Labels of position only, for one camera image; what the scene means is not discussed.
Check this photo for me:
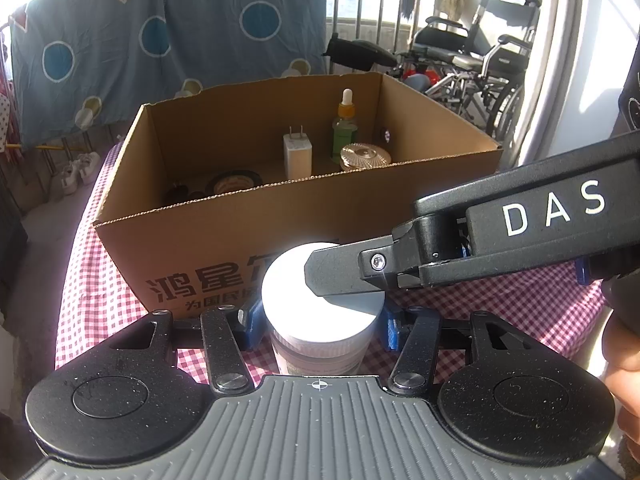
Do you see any white lid supplement jar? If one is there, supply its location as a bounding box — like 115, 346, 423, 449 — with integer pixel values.
262, 243, 385, 376

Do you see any white USB charger plug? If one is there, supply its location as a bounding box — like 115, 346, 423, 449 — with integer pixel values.
283, 127, 312, 180

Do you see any green dropper bottle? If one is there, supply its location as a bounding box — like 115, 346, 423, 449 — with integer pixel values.
331, 89, 358, 164

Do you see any right human hand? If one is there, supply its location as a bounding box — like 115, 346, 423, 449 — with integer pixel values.
602, 312, 639, 422

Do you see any purple checkered cloth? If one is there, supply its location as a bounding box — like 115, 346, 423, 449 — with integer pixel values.
54, 148, 610, 377

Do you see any brown cardboard box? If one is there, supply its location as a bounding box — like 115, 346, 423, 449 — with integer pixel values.
94, 73, 501, 318

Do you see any black wheelchair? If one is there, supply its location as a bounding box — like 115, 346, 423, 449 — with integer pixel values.
400, 0, 542, 143

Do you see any grey footrest pad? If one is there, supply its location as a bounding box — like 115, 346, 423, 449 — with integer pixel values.
404, 74, 433, 93

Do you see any white brown sneaker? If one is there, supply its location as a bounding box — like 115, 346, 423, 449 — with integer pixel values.
75, 152, 102, 185

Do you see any black padded seat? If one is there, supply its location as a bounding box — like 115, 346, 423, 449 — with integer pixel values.
323, 32, 397, 72

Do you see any pink garment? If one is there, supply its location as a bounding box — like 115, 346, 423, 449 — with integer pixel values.
0, 41, 23, 162

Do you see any blue sheet with shapes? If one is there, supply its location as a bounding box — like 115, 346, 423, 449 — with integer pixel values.
10, 0, 326, 148

